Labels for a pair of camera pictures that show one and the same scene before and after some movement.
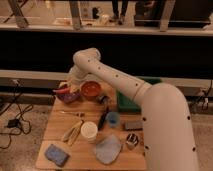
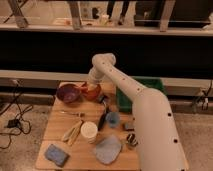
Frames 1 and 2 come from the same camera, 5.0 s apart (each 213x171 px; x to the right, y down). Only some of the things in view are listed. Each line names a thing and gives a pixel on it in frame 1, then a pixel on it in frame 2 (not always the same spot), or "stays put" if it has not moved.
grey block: (134, 125) stays put
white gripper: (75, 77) -> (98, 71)
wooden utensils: (72, 134) stays put
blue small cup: (113, 119) stays put
